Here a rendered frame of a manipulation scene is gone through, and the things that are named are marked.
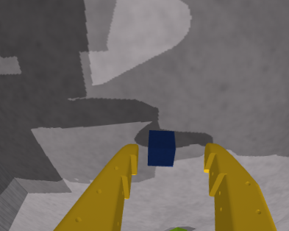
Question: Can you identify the small blue cube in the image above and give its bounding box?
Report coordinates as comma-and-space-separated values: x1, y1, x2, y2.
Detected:
148, 130, 176, 167

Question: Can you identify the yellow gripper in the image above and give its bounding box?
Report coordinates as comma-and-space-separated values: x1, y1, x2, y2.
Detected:
53, 143, 277, 231

